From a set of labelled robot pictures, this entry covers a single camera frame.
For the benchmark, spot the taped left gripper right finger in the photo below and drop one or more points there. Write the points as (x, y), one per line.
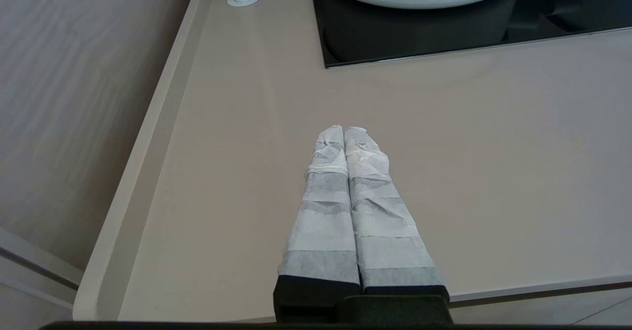
(385, 231)

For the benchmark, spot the wide black glass cooktop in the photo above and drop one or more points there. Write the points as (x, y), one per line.
(444, 33)

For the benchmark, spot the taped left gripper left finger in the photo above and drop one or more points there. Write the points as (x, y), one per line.
(323, 221)

